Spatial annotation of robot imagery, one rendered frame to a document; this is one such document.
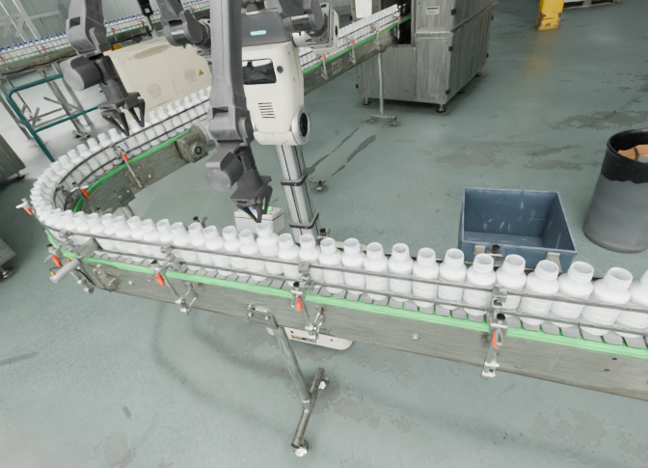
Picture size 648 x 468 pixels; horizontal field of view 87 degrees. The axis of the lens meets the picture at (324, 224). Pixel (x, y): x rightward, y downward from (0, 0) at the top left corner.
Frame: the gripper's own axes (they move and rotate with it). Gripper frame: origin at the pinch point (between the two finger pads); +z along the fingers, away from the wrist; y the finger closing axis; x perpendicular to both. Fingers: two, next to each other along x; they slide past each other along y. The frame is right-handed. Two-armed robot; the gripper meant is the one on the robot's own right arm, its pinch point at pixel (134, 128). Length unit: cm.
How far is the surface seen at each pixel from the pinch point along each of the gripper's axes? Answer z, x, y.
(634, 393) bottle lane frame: 56, 133, 21
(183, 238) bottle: 27.4, 16.9, 16.3
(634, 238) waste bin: 125, 197, -122
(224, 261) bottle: 34.2, 29.1, 17.2
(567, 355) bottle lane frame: 46, 118, 21
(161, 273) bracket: 33.1, 13.1, 25.8
